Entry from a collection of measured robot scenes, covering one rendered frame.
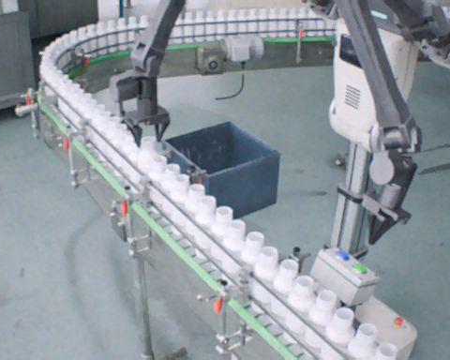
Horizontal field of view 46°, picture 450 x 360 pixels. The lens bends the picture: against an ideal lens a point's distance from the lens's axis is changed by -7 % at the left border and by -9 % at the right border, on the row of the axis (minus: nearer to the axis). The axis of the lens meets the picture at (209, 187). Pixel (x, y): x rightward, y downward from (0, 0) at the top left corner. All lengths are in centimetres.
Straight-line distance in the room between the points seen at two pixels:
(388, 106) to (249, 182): 95
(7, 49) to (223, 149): 262
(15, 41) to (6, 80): 32
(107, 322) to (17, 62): 253
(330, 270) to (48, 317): 176
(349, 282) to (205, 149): 113
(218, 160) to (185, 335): 83
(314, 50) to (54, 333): 208
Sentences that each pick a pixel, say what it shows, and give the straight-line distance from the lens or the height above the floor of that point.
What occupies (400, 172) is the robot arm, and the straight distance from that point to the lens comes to 115.
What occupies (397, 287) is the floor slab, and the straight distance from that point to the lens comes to 301.
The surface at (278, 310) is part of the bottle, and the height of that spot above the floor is 106.
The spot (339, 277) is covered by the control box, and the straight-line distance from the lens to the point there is 128.
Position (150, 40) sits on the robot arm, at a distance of 145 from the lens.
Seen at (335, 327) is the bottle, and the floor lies 114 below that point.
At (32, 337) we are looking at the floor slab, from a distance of 271.
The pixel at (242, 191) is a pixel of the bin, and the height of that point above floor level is 84.
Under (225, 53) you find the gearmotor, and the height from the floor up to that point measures 97.
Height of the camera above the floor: 192
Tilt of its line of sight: 32 degrees down
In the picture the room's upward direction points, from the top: 1 degrees clockwise
